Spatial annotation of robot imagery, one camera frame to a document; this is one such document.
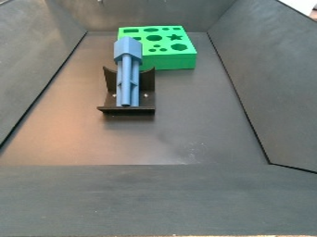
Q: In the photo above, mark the blue three prong object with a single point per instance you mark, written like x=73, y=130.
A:
x=128, y=56

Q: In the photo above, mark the green shape sorting block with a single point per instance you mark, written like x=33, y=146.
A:
x=166, y=46

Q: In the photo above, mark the black curved fixture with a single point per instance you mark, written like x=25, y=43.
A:
x=148, y=105

